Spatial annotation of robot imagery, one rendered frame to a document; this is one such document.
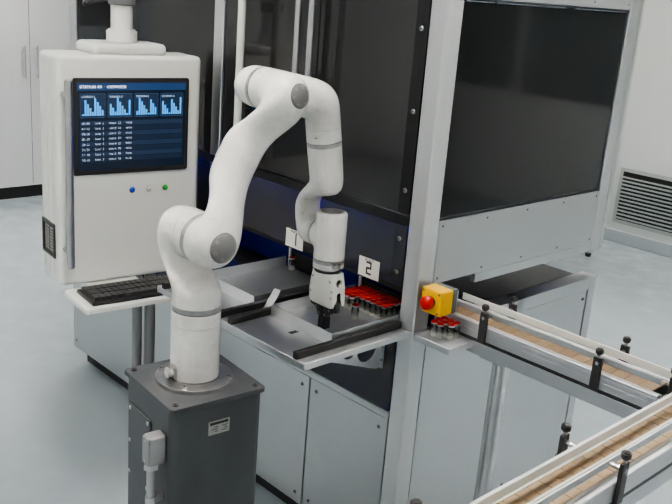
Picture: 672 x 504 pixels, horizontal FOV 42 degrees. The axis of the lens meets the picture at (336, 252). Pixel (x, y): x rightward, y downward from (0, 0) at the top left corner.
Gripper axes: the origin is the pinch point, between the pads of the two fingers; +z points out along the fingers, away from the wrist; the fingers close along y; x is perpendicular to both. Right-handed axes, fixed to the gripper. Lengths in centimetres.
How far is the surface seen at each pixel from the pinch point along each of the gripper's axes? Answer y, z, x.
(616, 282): 112, 92, -385
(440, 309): -21.5, -5.9, -23.3
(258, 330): 13.1, 4.5, 12.3
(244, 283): 45.9, 4.3, -7.8
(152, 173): 88, -24, 0
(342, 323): 3.7, 4.3, -11.1
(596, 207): -12, -22, -115
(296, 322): 8.5, 2.7, 2.4
